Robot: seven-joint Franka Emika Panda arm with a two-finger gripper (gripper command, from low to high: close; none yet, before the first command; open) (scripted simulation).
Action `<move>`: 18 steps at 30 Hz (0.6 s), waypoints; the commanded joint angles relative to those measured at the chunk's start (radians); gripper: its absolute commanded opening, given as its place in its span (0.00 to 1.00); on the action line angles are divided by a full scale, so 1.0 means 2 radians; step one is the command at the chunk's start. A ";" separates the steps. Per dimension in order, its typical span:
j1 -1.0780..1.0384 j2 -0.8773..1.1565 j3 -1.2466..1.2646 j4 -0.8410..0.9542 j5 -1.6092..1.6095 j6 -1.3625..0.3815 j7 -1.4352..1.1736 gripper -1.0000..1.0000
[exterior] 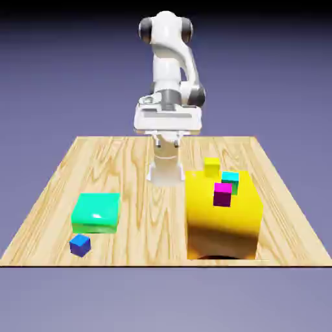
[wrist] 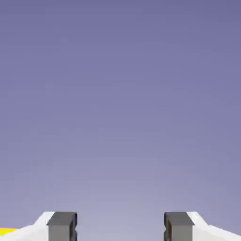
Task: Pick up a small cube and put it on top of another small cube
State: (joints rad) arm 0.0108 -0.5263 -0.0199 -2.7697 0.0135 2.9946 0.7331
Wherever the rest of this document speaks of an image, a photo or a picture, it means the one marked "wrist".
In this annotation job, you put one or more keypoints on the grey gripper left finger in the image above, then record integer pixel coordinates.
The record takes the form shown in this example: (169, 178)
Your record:
(60, 227)

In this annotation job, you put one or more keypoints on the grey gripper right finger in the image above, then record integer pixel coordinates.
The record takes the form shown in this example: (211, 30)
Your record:
(180, 227)

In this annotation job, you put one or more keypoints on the large yellow box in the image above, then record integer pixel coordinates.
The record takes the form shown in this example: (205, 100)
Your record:
(6, 230)

